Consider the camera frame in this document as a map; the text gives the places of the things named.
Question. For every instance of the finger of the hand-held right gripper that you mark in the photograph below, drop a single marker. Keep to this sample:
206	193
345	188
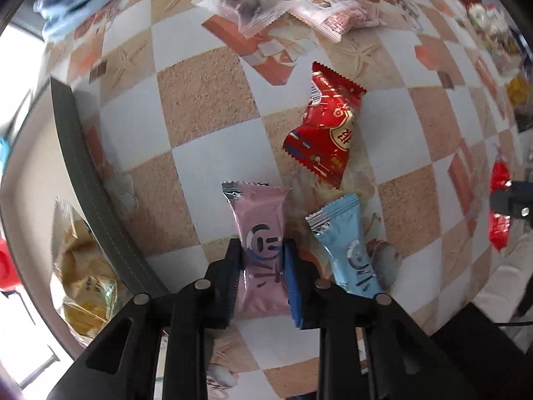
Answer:
514	200

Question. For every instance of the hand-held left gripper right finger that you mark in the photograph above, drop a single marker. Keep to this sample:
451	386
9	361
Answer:
290	287

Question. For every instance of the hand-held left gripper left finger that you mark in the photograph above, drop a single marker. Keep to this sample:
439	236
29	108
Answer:
231	291

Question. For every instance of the plain red snack packet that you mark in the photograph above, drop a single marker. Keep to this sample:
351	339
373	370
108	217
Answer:
498	175

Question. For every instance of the light blue snack packet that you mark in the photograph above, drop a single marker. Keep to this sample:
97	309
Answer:
345	237

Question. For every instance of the red patterned snack packet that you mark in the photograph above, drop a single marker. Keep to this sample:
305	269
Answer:
329	121

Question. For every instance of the beige tray with grey rim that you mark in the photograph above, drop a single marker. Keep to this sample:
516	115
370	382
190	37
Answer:
83	175

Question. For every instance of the white pink snack packet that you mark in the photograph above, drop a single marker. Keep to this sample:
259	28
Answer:
333	12

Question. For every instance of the clear packet of dark candies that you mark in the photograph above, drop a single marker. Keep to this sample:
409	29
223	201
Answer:
243	2

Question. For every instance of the person's right forearm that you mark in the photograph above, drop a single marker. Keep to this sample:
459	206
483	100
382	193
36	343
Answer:
504	283

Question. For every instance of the row of assorted snacks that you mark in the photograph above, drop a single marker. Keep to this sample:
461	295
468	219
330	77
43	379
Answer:
483	16

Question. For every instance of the yellow snack packet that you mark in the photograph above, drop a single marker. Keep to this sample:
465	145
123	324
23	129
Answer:
83	275

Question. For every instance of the checkered tablecloth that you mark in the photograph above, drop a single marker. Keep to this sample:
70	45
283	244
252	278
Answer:
200	91

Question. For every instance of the red plastic stool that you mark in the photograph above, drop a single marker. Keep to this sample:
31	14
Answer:
6	266

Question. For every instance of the light blue cloth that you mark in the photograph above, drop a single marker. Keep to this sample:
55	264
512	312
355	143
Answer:
83	0

